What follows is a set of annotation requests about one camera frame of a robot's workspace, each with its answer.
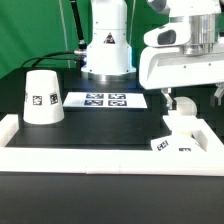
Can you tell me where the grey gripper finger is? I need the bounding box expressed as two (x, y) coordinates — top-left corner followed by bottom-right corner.
(161, 88), (176, 110)
(211, 83), (224, 106)

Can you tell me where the white lamp base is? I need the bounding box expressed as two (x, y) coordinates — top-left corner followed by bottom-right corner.
(150, 115), (205, 152)

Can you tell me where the white marker sheet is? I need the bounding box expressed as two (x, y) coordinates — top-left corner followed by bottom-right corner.
(63, 92), (147, 109)

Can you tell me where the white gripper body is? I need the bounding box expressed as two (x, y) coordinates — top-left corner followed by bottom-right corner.
(139, 23), (224, 90)

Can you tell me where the black cable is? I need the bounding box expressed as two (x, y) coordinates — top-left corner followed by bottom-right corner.
(20, 50), (83, 69)

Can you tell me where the white U-shaped frame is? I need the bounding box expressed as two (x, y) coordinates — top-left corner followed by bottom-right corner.
(0, 114), (224, 176)

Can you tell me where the white conical lamp shade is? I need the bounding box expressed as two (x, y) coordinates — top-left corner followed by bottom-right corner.
(23, 70), (64, 125)

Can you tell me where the white lamp bulb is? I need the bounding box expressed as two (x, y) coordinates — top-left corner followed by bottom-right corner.
(174, 97), (197, 116)

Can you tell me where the black hose with connector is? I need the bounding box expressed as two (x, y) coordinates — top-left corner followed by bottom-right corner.
(69, 0), (89, 56)

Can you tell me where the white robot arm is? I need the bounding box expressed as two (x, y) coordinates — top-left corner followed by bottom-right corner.
(82, 0), (224, 106)

